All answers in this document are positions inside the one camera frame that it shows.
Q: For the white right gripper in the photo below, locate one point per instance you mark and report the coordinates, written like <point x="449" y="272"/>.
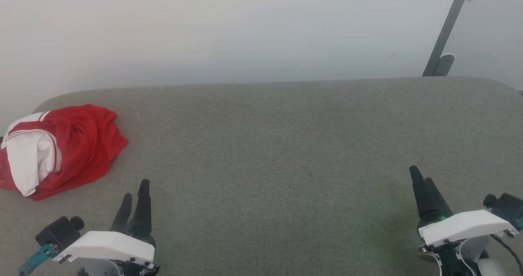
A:
<point x="466" y="225"/>

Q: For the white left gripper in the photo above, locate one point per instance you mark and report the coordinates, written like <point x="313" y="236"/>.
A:
<point x="110" y="245"/>

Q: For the red Bulls 23 jersey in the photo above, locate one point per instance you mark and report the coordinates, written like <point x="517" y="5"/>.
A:
<point x="81" y="145"/>

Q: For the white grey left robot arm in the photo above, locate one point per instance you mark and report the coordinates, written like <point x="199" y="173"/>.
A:
<point x="100" y="270"/>

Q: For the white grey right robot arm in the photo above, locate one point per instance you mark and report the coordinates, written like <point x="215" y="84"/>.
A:
<point x="482" y="263"/>

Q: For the grey-green fabric sofa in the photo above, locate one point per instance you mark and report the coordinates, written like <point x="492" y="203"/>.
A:
<point x="286" y="165"/>

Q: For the grey metal pole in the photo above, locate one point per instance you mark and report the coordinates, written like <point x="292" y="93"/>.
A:
<point x="449" y="23"/>

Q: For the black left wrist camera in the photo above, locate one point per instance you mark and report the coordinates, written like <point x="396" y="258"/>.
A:
<point x="59" y="233"/>

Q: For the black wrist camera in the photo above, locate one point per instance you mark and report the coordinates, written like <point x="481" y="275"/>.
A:
<point x="508" y="208"/>
<point x="59" y="233"/>

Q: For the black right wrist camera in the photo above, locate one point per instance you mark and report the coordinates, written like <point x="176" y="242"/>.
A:
<point x="508" y="208"/>

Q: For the teal left camera connector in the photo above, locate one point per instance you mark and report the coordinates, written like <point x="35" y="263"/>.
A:
<point x="36" y="259"/>

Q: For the grey rounded pole bracket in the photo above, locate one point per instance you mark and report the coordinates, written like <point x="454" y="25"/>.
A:
<point x="444" y="64"/>

